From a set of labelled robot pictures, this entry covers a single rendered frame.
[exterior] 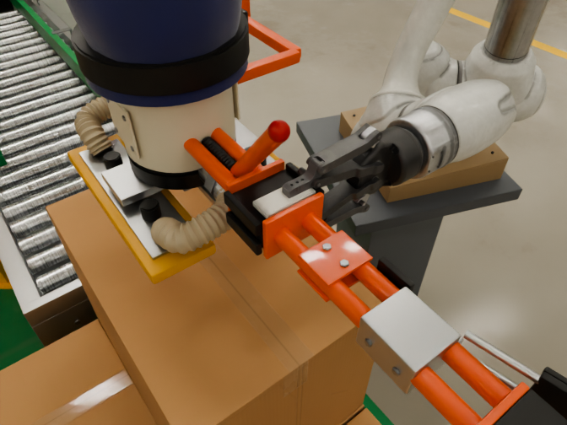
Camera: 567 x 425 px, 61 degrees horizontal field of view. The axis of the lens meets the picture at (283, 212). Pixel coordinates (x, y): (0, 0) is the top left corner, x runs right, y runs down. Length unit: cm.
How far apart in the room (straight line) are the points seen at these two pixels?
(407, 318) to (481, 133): 33
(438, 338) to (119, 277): 61
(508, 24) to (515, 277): 132
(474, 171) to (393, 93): 61
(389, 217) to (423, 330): 83
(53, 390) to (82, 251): 44
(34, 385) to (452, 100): 110
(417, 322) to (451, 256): 181
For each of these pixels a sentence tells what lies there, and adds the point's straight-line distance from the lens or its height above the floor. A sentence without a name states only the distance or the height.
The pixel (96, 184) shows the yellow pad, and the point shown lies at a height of 112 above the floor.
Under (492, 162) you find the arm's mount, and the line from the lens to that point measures 142.
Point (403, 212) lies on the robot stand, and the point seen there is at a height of 75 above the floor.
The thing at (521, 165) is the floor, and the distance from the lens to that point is 292.
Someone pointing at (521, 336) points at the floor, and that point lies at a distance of 211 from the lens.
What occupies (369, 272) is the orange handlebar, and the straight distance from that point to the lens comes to 50.
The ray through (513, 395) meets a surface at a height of 125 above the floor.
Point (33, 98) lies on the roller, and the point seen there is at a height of 53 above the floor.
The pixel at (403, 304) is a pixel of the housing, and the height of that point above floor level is 124.
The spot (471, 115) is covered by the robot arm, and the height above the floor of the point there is 127.
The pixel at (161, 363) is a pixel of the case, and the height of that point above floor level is 94.
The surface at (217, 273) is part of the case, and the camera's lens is 88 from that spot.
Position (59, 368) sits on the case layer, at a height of 54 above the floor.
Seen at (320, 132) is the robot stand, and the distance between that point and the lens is 155.
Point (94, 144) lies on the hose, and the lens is 86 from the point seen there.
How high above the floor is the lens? 162
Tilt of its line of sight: 44 degrees down
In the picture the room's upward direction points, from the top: straight up
